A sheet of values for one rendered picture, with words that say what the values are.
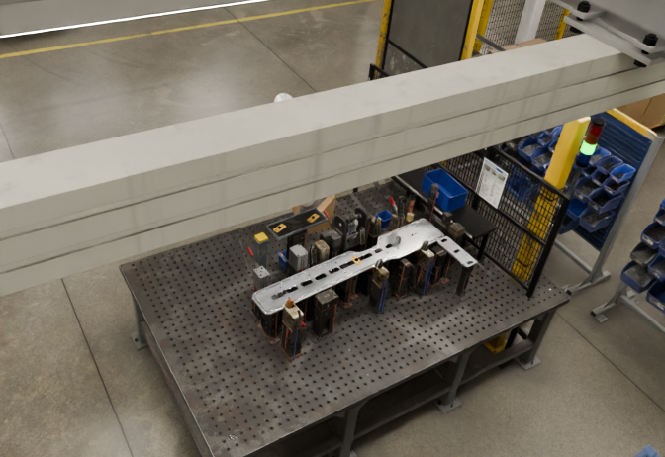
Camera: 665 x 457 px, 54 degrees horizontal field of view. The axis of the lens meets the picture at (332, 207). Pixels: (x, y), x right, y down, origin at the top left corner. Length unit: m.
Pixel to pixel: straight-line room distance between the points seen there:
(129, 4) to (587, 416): 4.28
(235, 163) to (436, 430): 3.99
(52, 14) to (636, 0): 1.06
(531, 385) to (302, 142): 4.39
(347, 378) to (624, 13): 3.00
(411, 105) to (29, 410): 4.18
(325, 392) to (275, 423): 0.34
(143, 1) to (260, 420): 2.65
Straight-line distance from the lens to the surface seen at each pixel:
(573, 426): 4.97
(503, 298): 4.54
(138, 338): 4.97
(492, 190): 4.47
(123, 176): 0.70
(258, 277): 3.86
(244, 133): 0.76
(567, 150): 4.04
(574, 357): 5.37
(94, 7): 1.44
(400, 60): 6.63
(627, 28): 1.19
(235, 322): 4.10
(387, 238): 4.28
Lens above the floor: 3.80
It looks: 39 degrees down
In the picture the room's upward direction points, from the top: 6 degrees clockwise
